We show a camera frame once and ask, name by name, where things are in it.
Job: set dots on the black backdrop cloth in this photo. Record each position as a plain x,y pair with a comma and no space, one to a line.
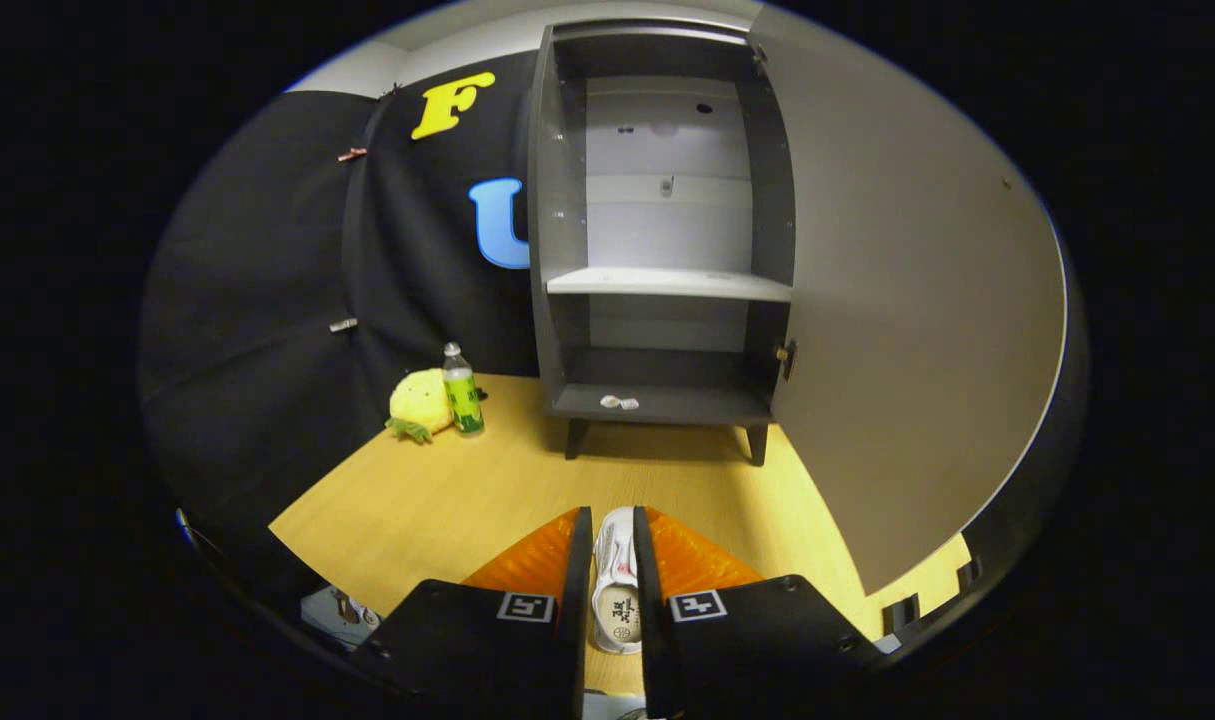
267,300

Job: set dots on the beige shoe cabinet door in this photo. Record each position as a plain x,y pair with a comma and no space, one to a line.
917,300

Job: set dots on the dark grey shoe cabinet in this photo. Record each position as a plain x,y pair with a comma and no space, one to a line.
557,200

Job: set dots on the green label water bottle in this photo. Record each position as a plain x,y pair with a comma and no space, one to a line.
463,400

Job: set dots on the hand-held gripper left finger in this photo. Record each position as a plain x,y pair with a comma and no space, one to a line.
467,650

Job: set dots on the grey white object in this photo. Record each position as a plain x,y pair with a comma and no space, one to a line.
342,615

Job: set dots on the small white packet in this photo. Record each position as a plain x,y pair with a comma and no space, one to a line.
619,402

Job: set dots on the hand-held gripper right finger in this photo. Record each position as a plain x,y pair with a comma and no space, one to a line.
757,650

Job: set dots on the yellow plush toy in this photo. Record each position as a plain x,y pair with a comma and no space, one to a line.
419,400

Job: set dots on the white cabinet shelf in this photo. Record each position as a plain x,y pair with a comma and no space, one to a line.
667,283

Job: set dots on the pink cloth clip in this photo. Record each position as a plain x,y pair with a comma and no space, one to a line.
352,155

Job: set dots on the white shoes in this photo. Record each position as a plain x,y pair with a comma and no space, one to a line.
617,590

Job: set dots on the grey door hinge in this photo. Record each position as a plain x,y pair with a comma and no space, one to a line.
759,58

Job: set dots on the brass door hinge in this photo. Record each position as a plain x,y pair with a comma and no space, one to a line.
786,358

